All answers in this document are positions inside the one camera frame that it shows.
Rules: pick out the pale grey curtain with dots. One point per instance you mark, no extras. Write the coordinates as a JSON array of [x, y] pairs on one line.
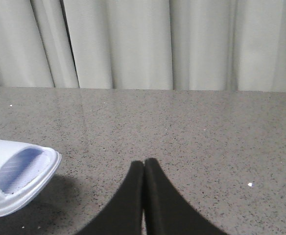
[[234, 45]]

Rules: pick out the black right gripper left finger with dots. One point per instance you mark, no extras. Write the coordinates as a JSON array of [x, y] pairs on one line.
[[123, 214]]

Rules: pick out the light blue slipper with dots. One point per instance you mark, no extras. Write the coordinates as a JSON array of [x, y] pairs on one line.
[[25, 169]]

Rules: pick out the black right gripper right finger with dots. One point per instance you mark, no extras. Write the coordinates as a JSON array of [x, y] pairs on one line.
[[166, 211]]

